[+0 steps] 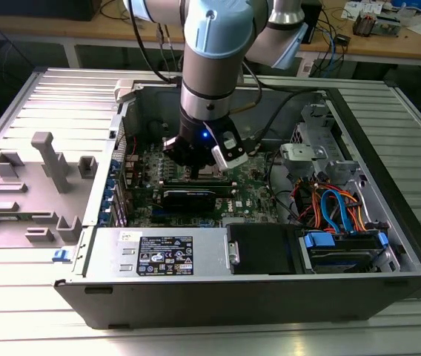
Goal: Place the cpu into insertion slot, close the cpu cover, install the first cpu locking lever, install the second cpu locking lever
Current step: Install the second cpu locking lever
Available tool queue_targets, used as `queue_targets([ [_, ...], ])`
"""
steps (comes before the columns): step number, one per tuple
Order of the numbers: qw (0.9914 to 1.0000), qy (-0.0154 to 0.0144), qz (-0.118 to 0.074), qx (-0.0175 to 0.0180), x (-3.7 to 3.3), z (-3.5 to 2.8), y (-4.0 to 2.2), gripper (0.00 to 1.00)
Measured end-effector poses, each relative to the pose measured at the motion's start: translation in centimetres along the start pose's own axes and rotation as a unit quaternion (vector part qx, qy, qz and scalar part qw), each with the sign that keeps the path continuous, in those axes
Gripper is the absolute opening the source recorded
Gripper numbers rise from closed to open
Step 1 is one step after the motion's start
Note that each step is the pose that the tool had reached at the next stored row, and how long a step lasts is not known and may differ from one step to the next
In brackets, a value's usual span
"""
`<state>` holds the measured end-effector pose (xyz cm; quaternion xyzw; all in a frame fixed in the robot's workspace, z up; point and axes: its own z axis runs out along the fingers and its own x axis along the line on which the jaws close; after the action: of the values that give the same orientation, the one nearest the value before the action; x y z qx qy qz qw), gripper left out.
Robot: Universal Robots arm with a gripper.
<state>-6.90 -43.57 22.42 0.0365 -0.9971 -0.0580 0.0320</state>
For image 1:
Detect orange flat wire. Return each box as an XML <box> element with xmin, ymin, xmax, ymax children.
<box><xmin>343</xmin><ymin>191</ymin><xmax>369</xmax><ymax>233</ymax></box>

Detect silver latch handle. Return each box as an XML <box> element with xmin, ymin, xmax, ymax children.
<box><xmin>225</xmin><ymin>240</ymin><xmax>240</xmax><ymax>265</ymax></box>

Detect CPU cooler copper fins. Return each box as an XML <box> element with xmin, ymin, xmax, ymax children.
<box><xmin>353</xmin><ymin>10</ymin><xmax>378</xmax><ymax>37</ymax></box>

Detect hard disk in blue carrier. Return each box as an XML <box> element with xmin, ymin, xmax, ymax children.
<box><xmin>299</xmin><ymin>228</ymin><xmax>390</xmax><ymax>274</ymax></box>

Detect green motherboard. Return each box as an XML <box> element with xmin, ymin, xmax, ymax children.
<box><xmin>121</xmin><ymin>136</ymin><xmax>282</xmax><ymax>228</ymax></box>

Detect silver power supply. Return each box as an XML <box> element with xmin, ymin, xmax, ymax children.
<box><xmin>82</xmin><ymin>225</ymin><xmax>231</xmax><ymax>278</ymax></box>

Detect grey metal device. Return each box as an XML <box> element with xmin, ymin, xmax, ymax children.
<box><xmin>375</xmin><ymin>14</ymin><xmax>404</xmax><ymax>37</ymax></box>

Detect black computer box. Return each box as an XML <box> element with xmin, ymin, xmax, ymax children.
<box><xmin>0</xmin><ymin>0</ymin><xmax>102</xmax><ymax>22</ymax></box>

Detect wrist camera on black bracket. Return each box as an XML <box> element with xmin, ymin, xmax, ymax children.
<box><xmin>205</xmin><ymin>121</ymin><xmax>250</xmax><ymax>171</ymax></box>

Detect metal socket cover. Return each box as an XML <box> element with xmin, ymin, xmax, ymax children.
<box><xmin>185</xmin><ymin>162</ymin><xmax>226</xmax><ymax>179</ymax></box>

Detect RAM slot white clips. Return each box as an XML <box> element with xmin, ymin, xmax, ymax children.
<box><xmin>160</xmin><ymin>182</ymin><xmax>237</xmax><ymax>188</ymax></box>

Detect grey parts rack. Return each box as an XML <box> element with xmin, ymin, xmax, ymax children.
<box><xmin>0</xmin><ymin>131</ymin><xmax>99</xmax><ymax>249</ymax></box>

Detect blue flat wire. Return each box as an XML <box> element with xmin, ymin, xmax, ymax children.
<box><xmin>320</xmin><ymin>188</ymin><xmax>359</xmax><ymax>235</ymax></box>

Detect black PC case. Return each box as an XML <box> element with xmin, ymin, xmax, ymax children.
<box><xmin>53</xmin><ymin>77</ymin><xmax>421</xmax><ymax>331</ymax></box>

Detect wooden desk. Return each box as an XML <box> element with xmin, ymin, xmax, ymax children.
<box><xmin>0</xmin><ymin>0</ymin><xmax>421</xmax><ymax>62</ymax></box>

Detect black graphics card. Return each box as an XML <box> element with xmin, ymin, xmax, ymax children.
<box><xmin>161</xmin><ymin>188</ymin><xmax>218</xmax><ymax>213</ymax></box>

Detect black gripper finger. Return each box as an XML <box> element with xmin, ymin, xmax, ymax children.
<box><xmin>162</xmin><ymin>135</ymin><xmax>198</xmax><ymax>180</ymax></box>
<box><xmin>195</xmin><ymin>156</ymin><xmax>222</xmax><ymax>180</ymax></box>

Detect silver drive cage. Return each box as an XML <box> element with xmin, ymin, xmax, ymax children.
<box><xmin>279</xmin><ymin>102</ymin><xmax>367</xmax><ymax>175</ymax></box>

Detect black tower box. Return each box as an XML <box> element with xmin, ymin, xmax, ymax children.
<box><xmin>301</xmin><ymin>0</ymin><xmax>322</xmax><ymax>45</ymax></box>

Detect silver bracket with round hole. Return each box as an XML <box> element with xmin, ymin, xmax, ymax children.
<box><xmin>279</xmin><ymin>142</ymin><xmax>317</xmax><ymax>172</ymax></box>

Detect black drive bay box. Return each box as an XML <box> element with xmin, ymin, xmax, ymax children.
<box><xmin>228</xmin><ymin>224</ymin><xmax>302</xmax><ymax>276</ymax></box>

